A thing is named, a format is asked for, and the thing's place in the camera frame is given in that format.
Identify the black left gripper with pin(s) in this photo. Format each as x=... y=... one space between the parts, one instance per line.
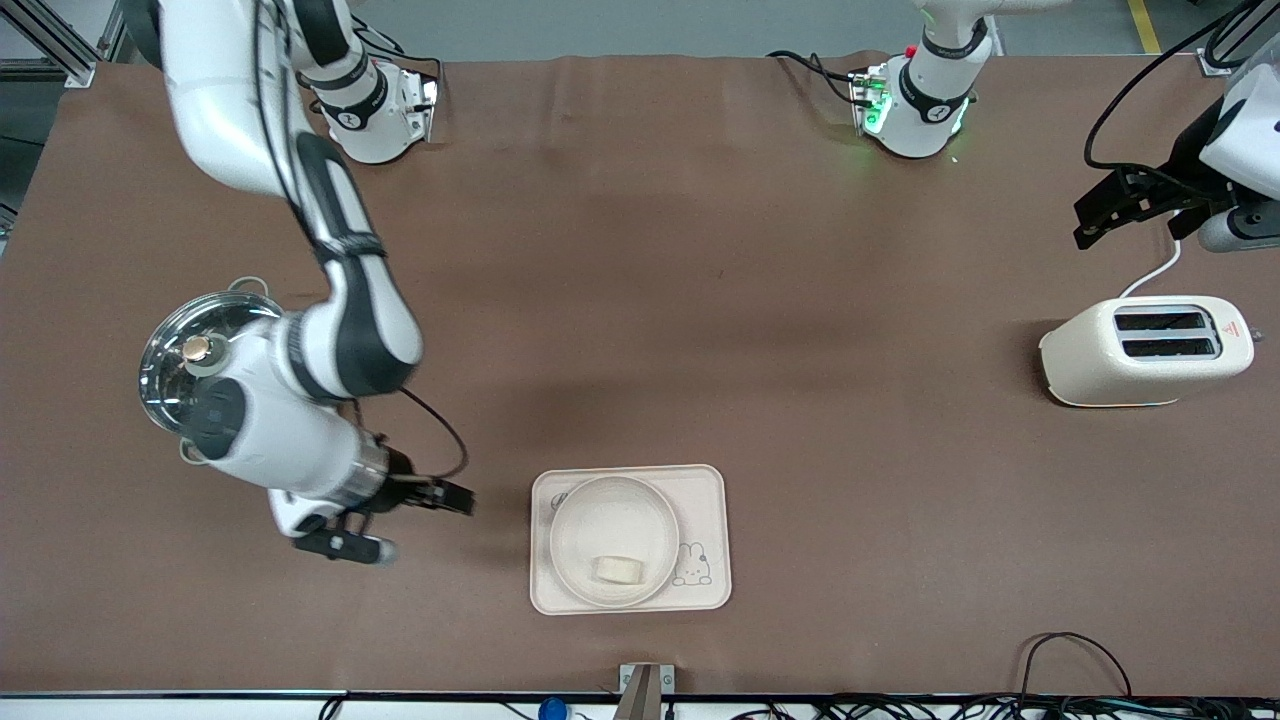
x=1184 y=167

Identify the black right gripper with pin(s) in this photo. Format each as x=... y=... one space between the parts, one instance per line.
x=401 y=489

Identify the white round plate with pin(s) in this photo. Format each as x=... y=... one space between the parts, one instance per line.
x=610 y=520

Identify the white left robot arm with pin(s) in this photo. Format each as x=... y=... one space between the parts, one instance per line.
x=930 y=95

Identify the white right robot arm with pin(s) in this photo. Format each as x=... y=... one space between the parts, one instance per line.
x=230 y=110

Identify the cream rabbit print tray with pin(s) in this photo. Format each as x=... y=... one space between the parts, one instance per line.
x=705 y=500

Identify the cream two-slot toaster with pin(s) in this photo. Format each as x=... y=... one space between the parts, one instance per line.
x=1100 y=360

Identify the blue round object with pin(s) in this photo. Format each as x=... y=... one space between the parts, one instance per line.
x=551 y=710

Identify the steel cooking pot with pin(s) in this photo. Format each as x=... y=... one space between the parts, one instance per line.
x=188 y=452

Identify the glass pot lid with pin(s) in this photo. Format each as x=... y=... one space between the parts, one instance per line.
x=175 y=365

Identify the aluminium extrusion post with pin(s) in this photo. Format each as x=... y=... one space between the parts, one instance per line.
x=645 y=690

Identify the aluminium frame profile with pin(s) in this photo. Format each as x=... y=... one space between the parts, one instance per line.
x=50 y=35

